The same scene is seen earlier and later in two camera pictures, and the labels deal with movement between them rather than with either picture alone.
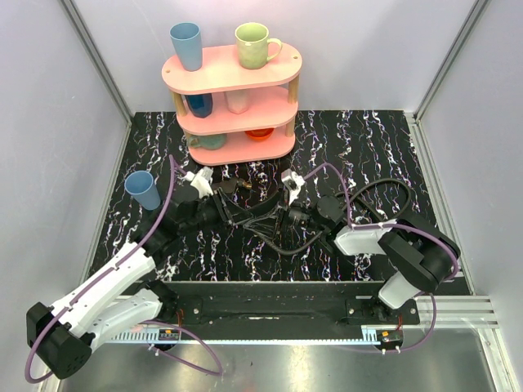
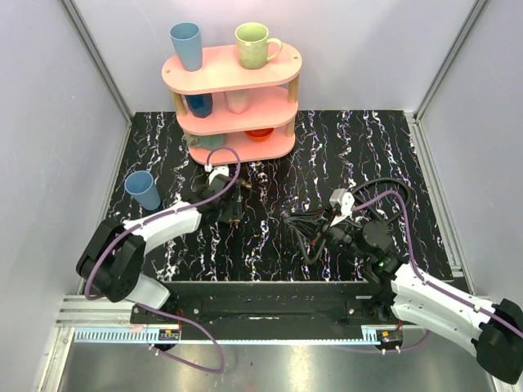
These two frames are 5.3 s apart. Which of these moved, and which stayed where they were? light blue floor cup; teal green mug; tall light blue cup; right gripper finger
Moved: right gripper finger
Stayed: light blue floor cup; teal green mug; tall light blue cup
